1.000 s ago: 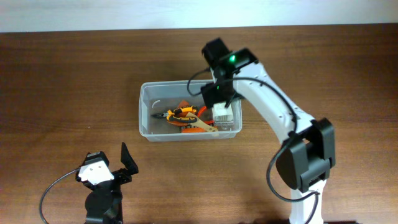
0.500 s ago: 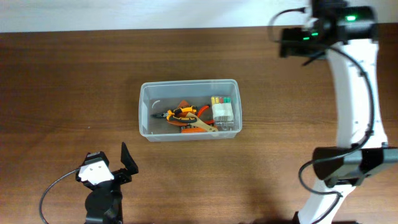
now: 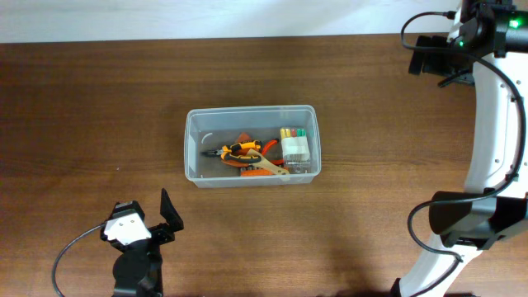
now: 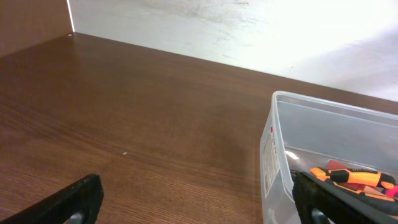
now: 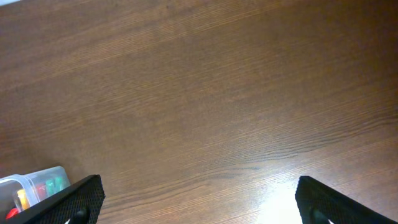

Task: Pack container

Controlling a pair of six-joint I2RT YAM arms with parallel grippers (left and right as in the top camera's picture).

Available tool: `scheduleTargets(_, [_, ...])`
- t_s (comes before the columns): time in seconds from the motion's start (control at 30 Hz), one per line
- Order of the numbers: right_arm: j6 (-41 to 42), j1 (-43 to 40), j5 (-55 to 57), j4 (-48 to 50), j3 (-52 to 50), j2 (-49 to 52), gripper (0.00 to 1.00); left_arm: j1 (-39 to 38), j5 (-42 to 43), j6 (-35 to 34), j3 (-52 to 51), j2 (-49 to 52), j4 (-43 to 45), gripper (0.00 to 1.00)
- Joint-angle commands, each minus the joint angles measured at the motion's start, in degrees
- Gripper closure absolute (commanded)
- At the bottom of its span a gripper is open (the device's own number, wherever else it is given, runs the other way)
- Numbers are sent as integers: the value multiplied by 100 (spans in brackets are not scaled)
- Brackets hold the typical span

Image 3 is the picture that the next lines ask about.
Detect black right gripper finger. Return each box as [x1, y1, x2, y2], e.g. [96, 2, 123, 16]
[408, 35, 431, 75]
[437, 69, 474, 87]

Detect orange screwdriver bit holder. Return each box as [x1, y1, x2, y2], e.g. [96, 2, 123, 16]
[240, 166, 274, 177]

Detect orange black long-nose pliers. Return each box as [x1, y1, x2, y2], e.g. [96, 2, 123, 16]
[201, 140, 262, 164]

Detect orange scraper wooden handle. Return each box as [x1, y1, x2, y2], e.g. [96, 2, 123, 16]
[221, 134, 289, 176]

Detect red black small cutters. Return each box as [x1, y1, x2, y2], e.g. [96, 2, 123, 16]
[261, 139, 284, 167]

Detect clear box coloured screwdrivers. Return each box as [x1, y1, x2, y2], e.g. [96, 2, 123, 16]
[280, 127, 311, 173]

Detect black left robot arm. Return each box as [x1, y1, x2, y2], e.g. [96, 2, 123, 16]
[100, 189, 184, 297]

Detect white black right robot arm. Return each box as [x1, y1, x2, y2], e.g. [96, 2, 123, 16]
[390, 0, 527, 296]

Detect clear plastic container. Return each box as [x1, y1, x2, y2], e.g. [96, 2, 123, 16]
[184, 105, 322, 188]

